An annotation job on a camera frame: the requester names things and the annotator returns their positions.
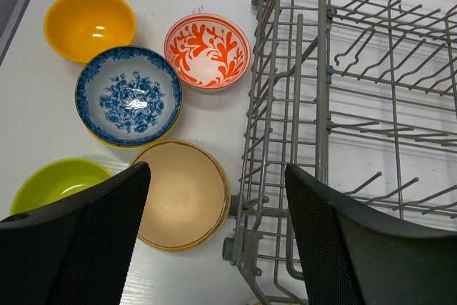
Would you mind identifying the blue floral ceramic bowl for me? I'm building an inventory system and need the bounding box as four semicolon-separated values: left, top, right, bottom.
75;46;183;149

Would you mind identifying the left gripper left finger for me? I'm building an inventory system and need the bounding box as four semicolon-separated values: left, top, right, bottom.
1;162;151;304

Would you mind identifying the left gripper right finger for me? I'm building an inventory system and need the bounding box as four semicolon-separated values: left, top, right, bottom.
285;164;456;304

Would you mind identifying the tan ceramic bowl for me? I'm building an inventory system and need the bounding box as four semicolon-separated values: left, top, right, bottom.
132;140;231;253

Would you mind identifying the red patterned white bowl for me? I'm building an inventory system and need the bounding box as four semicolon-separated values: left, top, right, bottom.
164;13;251;91

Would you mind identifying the small orange plastic bowl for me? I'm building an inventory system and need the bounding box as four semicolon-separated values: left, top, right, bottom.
44;0;136;64

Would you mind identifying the lime green plastic bowl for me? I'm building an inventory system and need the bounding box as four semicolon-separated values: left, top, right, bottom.
9;158;112;215

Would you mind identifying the grey wire dish rack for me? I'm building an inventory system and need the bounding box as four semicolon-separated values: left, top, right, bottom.
223;0;456;304

